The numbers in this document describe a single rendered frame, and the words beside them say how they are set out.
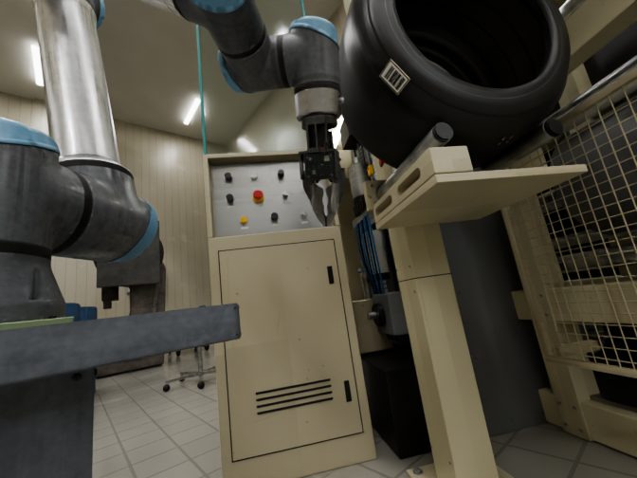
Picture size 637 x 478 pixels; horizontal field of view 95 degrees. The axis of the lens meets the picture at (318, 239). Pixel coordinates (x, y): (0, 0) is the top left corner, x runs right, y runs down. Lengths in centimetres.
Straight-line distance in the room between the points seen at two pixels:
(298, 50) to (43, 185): 45
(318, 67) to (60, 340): 52
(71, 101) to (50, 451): 60
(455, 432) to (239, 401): 71
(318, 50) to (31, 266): 54
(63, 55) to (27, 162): 37
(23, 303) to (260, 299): 82
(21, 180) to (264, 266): 83
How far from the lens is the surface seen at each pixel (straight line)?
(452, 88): 75
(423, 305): 98
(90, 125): 76
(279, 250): 121
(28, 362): 32
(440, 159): 66
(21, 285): 51
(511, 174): 75
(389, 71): 73
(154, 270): 508
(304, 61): 61
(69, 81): 83
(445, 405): 104
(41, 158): 58
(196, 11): 58
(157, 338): 33
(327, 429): 128
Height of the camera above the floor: 59
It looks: 12 degrees up
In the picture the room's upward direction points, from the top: 8 degrees counter-clockwise
